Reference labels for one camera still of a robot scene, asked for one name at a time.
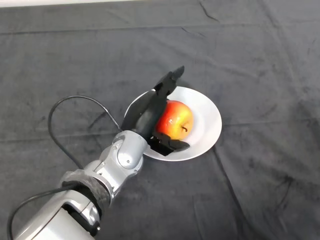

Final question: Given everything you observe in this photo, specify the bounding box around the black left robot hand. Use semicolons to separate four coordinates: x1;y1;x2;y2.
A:
120;65;191;158

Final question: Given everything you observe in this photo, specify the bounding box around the black cloth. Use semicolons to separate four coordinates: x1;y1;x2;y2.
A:
0;0;320;240

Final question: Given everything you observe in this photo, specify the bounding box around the white round plate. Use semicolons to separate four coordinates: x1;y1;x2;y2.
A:
124;85;223;162

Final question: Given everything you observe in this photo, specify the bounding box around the red and yellow apple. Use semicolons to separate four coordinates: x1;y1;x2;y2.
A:
154;100;194;141

